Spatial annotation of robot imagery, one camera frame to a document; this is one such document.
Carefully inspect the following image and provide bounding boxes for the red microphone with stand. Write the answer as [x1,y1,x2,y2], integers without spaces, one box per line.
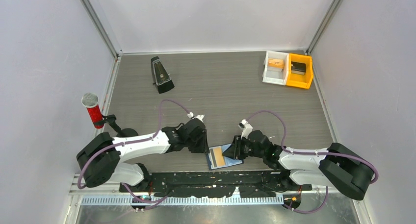
[81,93,138,137]

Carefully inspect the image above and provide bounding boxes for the black box in bin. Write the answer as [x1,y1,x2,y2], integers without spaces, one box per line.
[291,62,307,75]

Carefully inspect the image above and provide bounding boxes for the black metronome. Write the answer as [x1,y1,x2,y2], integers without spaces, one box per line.
[151,56,175,94]

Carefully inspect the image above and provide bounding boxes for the yellow plastic bin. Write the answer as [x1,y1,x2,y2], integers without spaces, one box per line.
[286,53,313,89]

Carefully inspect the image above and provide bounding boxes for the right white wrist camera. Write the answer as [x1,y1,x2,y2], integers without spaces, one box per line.
[238,119,253,139]

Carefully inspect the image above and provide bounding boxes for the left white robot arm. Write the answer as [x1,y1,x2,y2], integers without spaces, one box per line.
[76,115,209,192]

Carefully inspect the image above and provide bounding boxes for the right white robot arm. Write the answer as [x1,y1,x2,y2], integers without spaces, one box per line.
[223,130,379,200]

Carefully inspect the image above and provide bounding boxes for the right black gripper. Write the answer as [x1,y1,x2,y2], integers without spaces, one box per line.
[223,135,265,160]

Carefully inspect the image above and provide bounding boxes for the blue leather card holder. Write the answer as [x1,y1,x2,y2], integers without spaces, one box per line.
[207,144,244,170]

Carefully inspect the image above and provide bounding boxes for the white plastic bin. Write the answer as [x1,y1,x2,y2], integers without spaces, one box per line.
[262,50,289,86]

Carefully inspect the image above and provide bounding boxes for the slotted aluminium rail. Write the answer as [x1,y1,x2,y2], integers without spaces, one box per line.
[80,194,284,206]

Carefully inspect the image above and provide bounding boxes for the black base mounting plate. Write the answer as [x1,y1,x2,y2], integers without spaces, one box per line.
[131,171,312,198]

